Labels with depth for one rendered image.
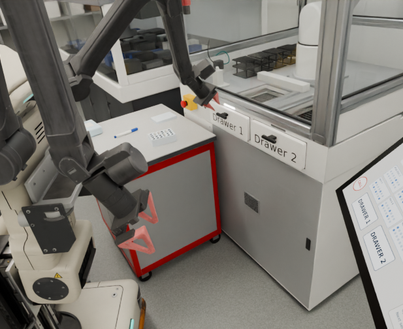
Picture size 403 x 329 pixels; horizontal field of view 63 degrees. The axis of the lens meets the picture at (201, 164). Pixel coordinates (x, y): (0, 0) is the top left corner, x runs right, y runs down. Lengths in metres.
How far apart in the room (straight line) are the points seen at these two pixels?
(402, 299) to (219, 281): 1.38
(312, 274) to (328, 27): 1.00
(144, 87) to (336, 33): 1.40
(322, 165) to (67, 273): 0.89
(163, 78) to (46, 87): 1.68
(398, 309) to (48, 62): 0.69
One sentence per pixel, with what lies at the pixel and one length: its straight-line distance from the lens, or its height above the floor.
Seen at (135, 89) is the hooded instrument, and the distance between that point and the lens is 2.18.
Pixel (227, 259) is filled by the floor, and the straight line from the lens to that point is 2.04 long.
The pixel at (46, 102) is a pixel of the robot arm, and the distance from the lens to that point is 0.62.
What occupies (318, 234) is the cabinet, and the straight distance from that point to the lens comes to 1.42.
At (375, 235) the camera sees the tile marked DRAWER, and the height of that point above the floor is 1.01.
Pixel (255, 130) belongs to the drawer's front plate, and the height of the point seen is 0.89.
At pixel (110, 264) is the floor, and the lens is 2.18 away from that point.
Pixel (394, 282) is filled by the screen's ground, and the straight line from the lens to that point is 0.69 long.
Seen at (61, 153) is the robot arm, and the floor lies 1.24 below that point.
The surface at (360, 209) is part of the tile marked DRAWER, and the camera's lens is 0.84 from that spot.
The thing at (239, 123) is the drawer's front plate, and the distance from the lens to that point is 1.48.
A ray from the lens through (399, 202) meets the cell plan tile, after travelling 0.78.
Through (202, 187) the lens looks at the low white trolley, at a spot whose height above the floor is 0.48.
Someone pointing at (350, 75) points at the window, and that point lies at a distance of 1.17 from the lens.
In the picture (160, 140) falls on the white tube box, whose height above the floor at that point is 0.79.
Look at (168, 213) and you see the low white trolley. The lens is 1.75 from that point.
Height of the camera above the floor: 1.51
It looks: 31 degrees down
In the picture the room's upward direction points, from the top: 6 degrees counter-clockwise
